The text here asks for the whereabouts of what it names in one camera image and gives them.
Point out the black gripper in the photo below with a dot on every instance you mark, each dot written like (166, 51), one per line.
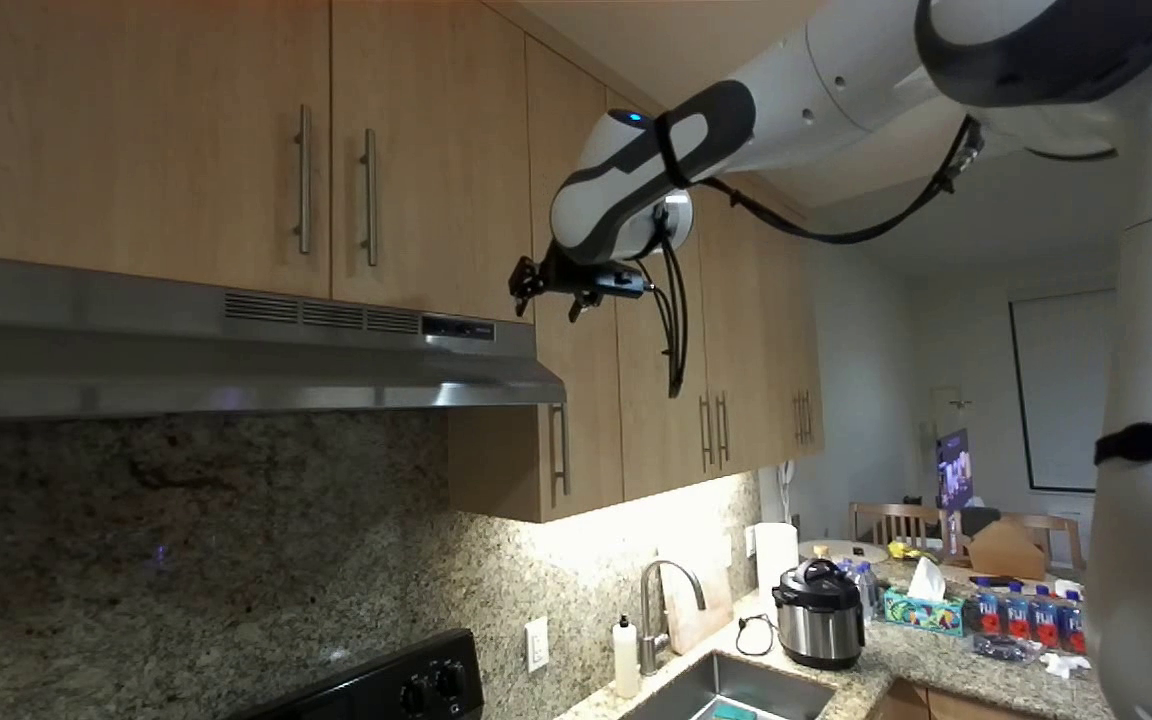
(583, 281)

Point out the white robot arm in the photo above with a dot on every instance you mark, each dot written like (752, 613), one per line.
(1063, 78)

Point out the black electric stove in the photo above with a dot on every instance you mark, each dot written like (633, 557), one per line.
(421, 680)

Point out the black hood control panel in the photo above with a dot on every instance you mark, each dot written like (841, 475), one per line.
(457, 329)

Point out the light wood upper cabinet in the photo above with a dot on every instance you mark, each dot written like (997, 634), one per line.
(385, 154)

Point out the paper towel roll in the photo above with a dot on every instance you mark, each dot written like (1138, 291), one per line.
(772, 549)

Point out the white soap bottle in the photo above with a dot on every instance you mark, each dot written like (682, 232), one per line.
(624, 661)

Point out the chrome kitchen faucet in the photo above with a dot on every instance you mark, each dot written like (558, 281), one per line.
(653, 608)

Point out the wooden chair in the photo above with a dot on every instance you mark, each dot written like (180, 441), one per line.
(894, 522)

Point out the silver black pressure cooker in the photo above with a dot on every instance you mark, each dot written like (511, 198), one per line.
(818, 613)

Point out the stainless steel sink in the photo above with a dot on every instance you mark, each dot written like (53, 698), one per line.
(727, 686)

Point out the green tissue box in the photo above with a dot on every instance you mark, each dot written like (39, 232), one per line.
(924, 601)

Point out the stainless steel range hood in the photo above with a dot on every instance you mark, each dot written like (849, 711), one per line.
(115, 347)

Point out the pack of water bottles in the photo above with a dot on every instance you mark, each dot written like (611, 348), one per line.
(1044, 613)

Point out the white wall outlet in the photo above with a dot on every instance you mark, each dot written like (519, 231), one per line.
(538, 645)

